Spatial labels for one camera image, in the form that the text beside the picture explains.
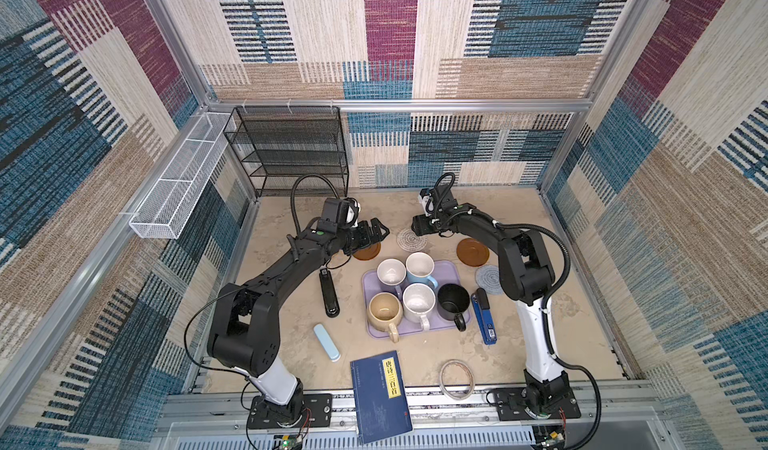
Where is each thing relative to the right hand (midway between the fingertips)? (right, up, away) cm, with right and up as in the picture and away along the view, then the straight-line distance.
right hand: (421, 226), depth 104 cm
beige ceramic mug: (-13, -25, -16) cm, 32 cm away
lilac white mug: (-11, -15, -9) cm, 20 cm away
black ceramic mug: (+7, -21, -17) cm, 28 cm away
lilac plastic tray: (+7, -14, -7) cm, 17 cm away
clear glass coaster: (-5, -5, +1) cm, 7 cm away
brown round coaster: (+15, -8, -8) cm, 19 cm away
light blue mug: (-2, -12, -12) cm, 17 cm away
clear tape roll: (+6, -39, -26) cm, 47 cm away
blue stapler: (+16, -24, -17) cm, 33 cm away
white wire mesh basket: (-80, +4, -13) cm, 82 cm away
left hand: (-14, -1, -17) cm, 22 cm away
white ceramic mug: (-2, -21, -15) cm, 26 cm away
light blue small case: (-28, -30, -23) cm, 48 cm away
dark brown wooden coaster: (-18, -9, -2) cm, 20 cm away
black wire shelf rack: (-46, +27, +4) cm, 54 cm away
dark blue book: (-13, -43, -31) cm, 54 cm away
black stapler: (-28, -21, -18) cm, 39 cm away
